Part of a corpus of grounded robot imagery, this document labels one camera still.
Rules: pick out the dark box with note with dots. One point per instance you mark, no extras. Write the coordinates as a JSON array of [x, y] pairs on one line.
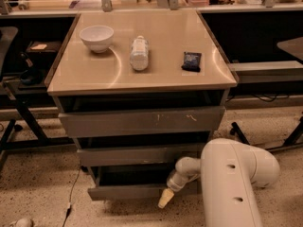
[[43, 50]]

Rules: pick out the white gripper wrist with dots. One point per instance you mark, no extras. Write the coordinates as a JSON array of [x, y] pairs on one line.
[[174, 183]]

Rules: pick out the white ceramic bowl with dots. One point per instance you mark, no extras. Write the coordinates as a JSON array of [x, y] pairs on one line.
[[97, 38]]

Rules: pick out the grey side shelf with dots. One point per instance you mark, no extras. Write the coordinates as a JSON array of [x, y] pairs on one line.
[[267, 71]]

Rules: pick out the black round object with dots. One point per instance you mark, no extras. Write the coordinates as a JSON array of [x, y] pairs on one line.
[[32, 75]]

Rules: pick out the grey drawer cabinet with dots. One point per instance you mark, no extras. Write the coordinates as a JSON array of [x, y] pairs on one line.
[[137, 91]]

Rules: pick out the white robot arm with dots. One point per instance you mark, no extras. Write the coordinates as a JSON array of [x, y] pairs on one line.
[[228, 170]]

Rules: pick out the white shoe tip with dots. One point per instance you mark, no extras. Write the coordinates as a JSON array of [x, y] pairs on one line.
[[22, 222]]

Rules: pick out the grey bottom drawer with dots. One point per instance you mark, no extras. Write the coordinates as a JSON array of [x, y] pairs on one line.
[[129, 182]]

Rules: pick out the grey drawer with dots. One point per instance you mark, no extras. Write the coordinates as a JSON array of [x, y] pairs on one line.
[[138, 122], [141, 155], [129, 182]]

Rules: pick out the grey top drawer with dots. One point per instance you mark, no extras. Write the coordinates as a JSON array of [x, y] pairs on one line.
[[138, 122]]

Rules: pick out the dark blue snack packet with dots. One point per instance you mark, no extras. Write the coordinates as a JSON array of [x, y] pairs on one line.
[[192, 61]]

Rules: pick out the grey middle drawer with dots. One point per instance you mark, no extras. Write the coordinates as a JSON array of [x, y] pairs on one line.
[[141, 155]]

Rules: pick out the clear plastic water bottle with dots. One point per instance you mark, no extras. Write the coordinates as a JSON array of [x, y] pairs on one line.
[[139, 57]]

